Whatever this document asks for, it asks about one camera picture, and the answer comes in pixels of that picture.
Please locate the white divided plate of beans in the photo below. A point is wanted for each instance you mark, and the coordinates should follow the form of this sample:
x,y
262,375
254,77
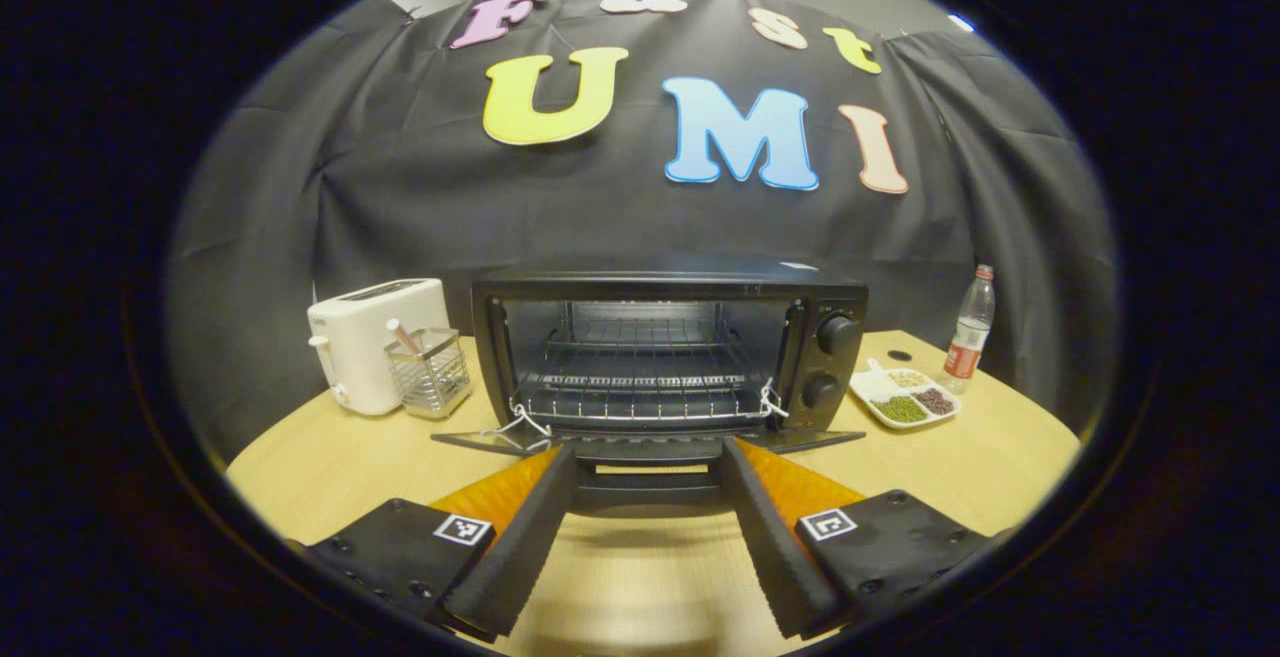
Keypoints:
x,y
905,407

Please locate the clear mesh utensil holder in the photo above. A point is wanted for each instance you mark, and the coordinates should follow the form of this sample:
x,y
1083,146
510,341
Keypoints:
x,y
430,382

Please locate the black backdrop cloth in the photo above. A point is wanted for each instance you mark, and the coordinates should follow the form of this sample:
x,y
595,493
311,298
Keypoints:
x,y
400,217

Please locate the clear bottle with red label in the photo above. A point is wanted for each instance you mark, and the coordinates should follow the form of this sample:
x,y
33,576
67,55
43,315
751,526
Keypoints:
x,y
968,347

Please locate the black electric oven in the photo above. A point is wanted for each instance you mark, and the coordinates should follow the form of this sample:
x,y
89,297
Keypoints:
x,y
660,282

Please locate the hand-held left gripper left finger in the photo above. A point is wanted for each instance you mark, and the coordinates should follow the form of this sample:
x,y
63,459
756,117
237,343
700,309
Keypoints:
x,y
525,552

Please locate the white toaster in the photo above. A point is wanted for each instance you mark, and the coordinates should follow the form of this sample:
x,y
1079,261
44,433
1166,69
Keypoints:
x,y
360,347

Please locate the ceiling light panel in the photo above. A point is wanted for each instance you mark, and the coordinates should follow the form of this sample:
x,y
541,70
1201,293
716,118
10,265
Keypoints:
x,y
962,23

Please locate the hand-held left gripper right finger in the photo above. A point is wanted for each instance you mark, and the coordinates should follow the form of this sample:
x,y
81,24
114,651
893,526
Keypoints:
x,y
768,547

